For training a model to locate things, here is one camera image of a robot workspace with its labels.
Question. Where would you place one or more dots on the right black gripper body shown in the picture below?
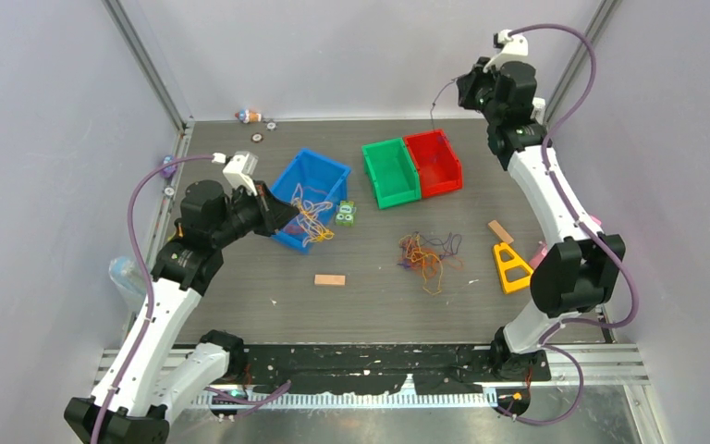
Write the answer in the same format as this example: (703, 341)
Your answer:
(492, 111)

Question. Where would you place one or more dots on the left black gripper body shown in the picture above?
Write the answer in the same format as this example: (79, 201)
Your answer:
(242, 215)

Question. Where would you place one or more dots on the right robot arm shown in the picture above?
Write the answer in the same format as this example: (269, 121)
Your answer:
(580, 269)

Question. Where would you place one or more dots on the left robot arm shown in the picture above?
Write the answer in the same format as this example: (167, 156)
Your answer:
(134, 402)

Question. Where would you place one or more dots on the white metronome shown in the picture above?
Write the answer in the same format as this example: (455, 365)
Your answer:
(538, 110)

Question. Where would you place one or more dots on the blue plastic bin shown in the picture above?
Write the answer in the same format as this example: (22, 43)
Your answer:
(316, 184)

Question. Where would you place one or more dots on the purple round toy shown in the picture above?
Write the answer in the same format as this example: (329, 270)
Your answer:
(169, 168)

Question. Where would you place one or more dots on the green owl tile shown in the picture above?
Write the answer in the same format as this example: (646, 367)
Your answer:
(345, 215)

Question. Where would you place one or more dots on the wooden block centre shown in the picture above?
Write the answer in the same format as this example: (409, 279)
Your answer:
(329, 280)

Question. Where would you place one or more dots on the wooden block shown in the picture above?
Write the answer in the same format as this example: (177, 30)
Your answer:
(500, 232)
(329, 280)

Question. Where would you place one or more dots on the red plastic bin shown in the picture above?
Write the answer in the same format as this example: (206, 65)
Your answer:
(437, 165)

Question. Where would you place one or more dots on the small figurine toy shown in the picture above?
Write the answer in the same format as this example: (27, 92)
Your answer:
(247, 116)

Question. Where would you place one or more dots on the clear plastic bottle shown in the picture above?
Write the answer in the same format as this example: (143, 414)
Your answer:
(126, 275)

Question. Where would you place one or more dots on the green plastic bin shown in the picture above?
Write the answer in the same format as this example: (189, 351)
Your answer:
(394, 177)

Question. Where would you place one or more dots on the wooden block right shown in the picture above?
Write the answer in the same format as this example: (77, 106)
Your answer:
(500, 232)

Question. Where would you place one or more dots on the pink metronome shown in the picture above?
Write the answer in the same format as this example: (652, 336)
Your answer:
(540, 254)

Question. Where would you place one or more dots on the yellow triangle toy right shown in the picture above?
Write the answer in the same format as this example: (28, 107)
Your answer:
(513, 272)

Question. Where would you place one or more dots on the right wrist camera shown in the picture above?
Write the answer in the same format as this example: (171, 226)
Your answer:
(509, 48)

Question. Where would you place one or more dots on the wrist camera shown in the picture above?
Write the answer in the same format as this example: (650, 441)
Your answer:
(238, 170)
(509, 48)

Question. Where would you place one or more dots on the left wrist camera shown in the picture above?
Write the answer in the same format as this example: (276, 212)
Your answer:
(238, 170)

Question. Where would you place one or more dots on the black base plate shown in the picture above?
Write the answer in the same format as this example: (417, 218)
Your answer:
(375, 369)

